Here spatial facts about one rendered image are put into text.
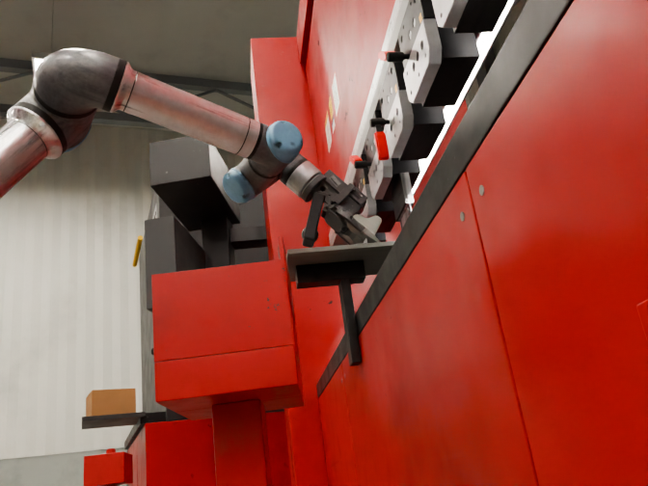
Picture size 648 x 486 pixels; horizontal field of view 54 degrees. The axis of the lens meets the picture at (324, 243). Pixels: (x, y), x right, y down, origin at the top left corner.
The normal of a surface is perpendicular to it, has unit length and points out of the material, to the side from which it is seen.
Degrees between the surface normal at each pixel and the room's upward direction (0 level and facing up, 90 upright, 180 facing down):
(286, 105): 90
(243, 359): 90
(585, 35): 90
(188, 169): 90
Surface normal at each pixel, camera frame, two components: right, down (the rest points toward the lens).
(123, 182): 0.49, -0.37
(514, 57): -0.99, 0.07
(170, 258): -0.11, -0.35
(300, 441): 0.11, -0.37
